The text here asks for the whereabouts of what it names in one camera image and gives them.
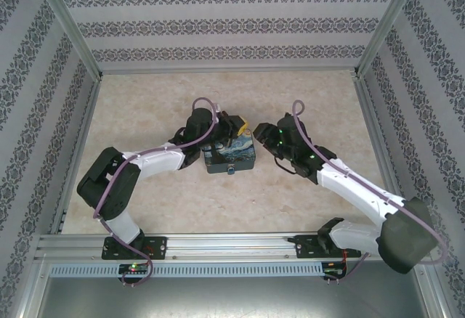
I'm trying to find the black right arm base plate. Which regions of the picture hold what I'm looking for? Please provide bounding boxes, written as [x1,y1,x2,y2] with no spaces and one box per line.
[293,234,360,259]

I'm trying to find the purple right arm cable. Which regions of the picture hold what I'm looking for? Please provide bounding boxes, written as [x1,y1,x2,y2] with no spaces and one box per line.
[292,99,450,285]

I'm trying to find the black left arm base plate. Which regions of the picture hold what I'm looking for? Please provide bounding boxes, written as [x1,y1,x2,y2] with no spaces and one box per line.
[102,236,168,261]

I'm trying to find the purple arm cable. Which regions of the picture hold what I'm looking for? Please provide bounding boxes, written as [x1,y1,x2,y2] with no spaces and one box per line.
[93,97,221,287]
[292,99,450,285]

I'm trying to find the aluminium table side rail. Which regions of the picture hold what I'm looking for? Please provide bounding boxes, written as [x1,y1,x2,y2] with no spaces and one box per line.
[49,77,103,235]
[354,76,405,203]

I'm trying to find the starry night painted tin box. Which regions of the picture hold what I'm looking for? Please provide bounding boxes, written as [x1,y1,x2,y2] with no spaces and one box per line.
[201,129,257,176]

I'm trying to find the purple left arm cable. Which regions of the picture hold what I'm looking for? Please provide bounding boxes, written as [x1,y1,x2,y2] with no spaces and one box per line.
[93,97,221,287]

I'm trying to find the aluminium mounting rail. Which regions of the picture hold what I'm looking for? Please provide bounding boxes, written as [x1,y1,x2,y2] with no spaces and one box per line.
[34,233,426,261]

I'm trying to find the grey sheet metal panel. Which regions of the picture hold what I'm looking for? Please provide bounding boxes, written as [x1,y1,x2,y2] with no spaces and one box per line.
[36,276,437,318]

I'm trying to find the slotted grey cable duct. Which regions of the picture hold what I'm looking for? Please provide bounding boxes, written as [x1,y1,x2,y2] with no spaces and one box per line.
[49,262,325,277]

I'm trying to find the aluminium frame post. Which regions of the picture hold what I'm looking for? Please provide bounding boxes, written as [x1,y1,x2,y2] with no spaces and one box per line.
[352,0,425,78]
[28,0,103,80]

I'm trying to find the left controller circuit board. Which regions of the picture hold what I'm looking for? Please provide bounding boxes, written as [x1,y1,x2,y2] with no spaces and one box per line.
[119,264,150,275]

